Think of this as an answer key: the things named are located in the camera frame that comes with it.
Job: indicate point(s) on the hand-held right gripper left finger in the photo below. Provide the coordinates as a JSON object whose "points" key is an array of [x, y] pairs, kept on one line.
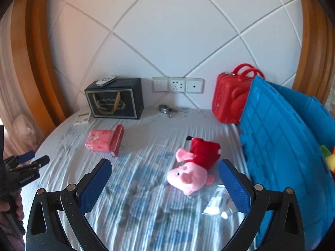
{"points": [[95, 185]]}

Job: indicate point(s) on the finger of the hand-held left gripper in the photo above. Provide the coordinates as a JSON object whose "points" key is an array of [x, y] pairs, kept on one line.
{"points": [[26, 156], [39, 162]]}

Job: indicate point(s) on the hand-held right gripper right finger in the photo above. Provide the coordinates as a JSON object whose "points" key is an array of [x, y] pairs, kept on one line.
{"points": [[234, 188]]}

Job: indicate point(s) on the pink tissue pack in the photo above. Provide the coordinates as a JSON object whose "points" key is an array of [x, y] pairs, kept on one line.
{"points": [[98, 141]]}

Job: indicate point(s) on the pink pig plush toy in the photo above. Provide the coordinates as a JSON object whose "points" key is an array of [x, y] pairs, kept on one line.
{"points": [[191, 175]]}

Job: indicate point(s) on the blue plastic storage crate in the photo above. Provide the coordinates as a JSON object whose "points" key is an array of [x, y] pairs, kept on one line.
{"points": [[282, 149]]}

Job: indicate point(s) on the person's left hand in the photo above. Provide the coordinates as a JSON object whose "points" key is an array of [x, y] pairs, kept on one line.
{"points": [[18, 204]]}

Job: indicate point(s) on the clear plastic wrapper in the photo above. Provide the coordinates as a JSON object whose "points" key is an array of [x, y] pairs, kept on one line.
{"points": [[219, 204]]}

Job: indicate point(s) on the flat white card box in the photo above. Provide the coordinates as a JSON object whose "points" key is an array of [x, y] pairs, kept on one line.
{"points": [[82, 118]]}

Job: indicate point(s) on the sheer pale curtain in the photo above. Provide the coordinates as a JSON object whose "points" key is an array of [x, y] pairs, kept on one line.
{"points": [[13, 89]]}

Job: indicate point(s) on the black gift box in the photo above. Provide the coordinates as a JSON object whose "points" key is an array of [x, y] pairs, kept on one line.
{"points": [[115, 102]]}

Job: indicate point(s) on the small red suitcase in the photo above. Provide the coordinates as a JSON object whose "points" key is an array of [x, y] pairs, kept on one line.
{"points": [[227, 96]]}

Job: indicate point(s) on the green plush toy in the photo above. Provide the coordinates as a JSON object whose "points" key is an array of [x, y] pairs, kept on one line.
{"points": [[324, 150]]}

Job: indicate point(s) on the yellow duck plush toy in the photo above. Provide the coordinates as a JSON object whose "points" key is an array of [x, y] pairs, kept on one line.
{"points": [[331, 160]]}

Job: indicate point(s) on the metal key bunch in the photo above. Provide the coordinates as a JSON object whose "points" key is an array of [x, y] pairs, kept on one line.
{"points": [[165, 109]]}

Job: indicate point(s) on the white remote control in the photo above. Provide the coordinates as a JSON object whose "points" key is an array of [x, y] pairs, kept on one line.
{"points": [[106, 81]]}

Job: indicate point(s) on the wooden wall frame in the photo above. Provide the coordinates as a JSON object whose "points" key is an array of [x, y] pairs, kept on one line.
{"points": [[308, 44], [34, 57]]}

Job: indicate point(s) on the white wall plate one hole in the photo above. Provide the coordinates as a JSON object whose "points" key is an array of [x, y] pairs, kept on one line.
{"points": [[194, 86]]}

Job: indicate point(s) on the white wall power socket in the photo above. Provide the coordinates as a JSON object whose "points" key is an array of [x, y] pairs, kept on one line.
{"points": [[177, 85]]}

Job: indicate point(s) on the white wall light switch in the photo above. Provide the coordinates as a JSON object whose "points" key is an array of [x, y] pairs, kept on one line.
{"points": [[160, 84]]}

